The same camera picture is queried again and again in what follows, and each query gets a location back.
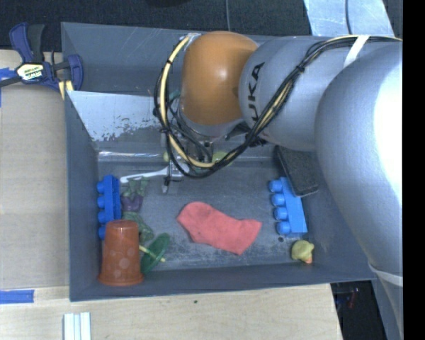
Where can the green toy figure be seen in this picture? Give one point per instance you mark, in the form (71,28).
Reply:
(132,204)

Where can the orange plastic cup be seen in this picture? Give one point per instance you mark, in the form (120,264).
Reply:
(121,253)

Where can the black rectangular sponge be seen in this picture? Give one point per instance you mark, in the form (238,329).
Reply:
(299,172)

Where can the blue toy brick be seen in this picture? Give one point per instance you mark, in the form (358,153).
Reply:
(110,200)
(292,211)

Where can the red cloth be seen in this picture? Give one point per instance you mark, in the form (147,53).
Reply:
(219,227)

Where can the black cylinder on white bracket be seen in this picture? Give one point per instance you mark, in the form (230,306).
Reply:
(165,185)

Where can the grey metal bin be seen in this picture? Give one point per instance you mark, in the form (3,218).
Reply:
(233,193)

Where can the yellow-green ball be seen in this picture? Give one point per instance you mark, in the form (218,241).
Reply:
(220,155)

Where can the pale wood flat board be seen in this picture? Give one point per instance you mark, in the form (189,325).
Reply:
(32,190)

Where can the dark green round toy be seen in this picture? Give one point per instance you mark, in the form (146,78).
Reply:
(157,248)

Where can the yellow-green small toy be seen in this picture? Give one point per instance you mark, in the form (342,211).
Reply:
(301,250)

